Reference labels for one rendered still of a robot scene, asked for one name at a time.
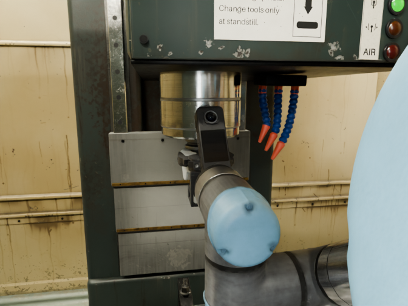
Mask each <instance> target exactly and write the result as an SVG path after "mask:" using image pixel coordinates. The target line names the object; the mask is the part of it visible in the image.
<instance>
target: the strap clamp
mask: <svg viewBox="0 0 408 306"><path fill-rule="evenodd" d="M177 285H178V306H193V299H192V293H191V287H190V283H189V278H188V277H184V278H177ZM187 292H189V293H187Z"/></svg>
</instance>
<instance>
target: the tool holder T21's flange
mask: <svg viewBox="0 0 408 306"><path fill-rule="evenodd" d="M185 141H187V142H188V143H187V144H185V148H186V149H190V150H198V144H197V140H185Z"/></svg>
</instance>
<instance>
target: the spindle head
mask: <svg viewBox="0 0 408 306"><path fill-rule="evenodd" d="M388 1H389V0H384V7H383V13H382V25H381V37H380V44H379V55H378V60H369V59H359V46H360V39H361V26H362V12H363V5H364V0H327V12H326V22H325V39H324V42H300V41H253V40H229V39H214V0H125V6H126V34H127V53H128V55H129V57H130V59H131V65H132V66H133V67H134V69H135V70H136V71H137V73H138V74H139V75H140V76H141V78H142V79H143V80H144V81H159V73H160V72H175V71H225V72H240V73H242V81H254V76H255V75H266V74H269V75H306V76H307V78H317V77H332V76H340V75H354V74H362V73H377V72H391V71H392V69H393V67H394V65H395V64H396V62H397V61H398V59H399V58H398V59H397V60H396V61H393V62H388V61H386V60H385V59H384V57H383V49H384V47H385V46H386V45H387V44H388V43H392V42H394V43H397V44H398V45H399V46H400V49H401V53H400V56H401V54H402V53H403V52H404V50H405V48H406V47H407V44H408V0H406V8H405V9H404V11H403V12H402V13H400V14H398V15H393V14H391V13H390V12H389V9H388V6H387V5H388ZM394 18H397V19H400V20H401V21H402V23H403V32H402V34H401V35H400V36H399V37H397V38H394V39H392V38H389V37H388V36H387V35H386V31H385V28H386V24H387V23H388V22H389V21H390V20H391V19H394ZM400 56H399V57H400Z"/></svg>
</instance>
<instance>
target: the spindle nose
mask: <svg viewBox="0 0 408 306"><path fill-rule="evenodd" d="M159 83H160V125H161V133H162V134H163V135H164V136H165V137H169V138H177V139H185V140H197V134H196V125H195V119H194V116H195V113H196V110H197V108H198V107H207V106H220V107H222V109H223V114H224V119H225V127H226V135H227V138H231V137H235V136H237V135H238V134H239V126H240V113H241V100H240V98H241V84H242V73H240V72H225V71H175V72H160V73H159Z"/></svg>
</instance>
